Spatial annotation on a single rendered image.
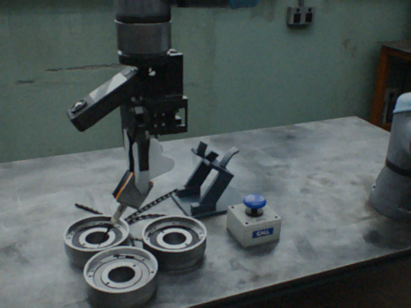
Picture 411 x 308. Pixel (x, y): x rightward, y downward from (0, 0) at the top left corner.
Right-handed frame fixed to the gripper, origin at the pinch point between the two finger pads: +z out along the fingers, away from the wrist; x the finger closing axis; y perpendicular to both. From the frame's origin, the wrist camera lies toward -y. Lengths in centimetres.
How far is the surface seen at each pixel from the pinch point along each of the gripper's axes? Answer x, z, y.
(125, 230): 3.7, 10.4, -1.1
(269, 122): 154, 59, 124
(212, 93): 155, 38, 88
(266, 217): -4.4, 8.8, 21.3
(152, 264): -7.1, 10.4, 0.0
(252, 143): 35, 13, 42
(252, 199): -2.4, 5.9, 19.6
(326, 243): -9.6, 13.3, 30.6
